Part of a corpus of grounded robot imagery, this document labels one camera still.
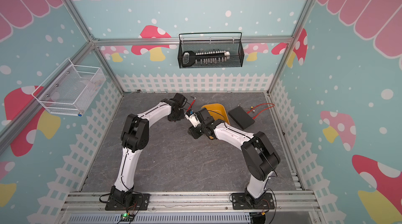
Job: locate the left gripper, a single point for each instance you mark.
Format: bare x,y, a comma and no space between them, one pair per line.
181,116

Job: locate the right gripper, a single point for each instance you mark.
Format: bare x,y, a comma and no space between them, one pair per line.
192,132

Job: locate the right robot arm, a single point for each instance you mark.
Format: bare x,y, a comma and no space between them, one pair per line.
259,154

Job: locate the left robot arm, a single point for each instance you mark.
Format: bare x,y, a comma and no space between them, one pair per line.
135,137

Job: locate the yellow plastic storage box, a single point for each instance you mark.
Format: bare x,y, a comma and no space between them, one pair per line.
217,111

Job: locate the black rectangular box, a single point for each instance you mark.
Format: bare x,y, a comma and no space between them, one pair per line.
241,117

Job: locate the small green circuit board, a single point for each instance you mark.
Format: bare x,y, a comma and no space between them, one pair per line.
127,217

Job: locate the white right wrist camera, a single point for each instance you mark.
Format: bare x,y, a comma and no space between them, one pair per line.
192,117

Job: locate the socket set on black rail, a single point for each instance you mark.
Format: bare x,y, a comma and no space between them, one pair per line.
191,58

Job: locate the black wire mesh basket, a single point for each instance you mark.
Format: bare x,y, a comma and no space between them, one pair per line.
211,50

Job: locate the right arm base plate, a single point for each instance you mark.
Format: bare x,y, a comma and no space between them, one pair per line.
244,201

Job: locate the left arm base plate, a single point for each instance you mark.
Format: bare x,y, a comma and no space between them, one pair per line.
132,201

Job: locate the white wire mesh basket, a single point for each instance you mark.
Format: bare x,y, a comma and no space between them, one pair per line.
70,89

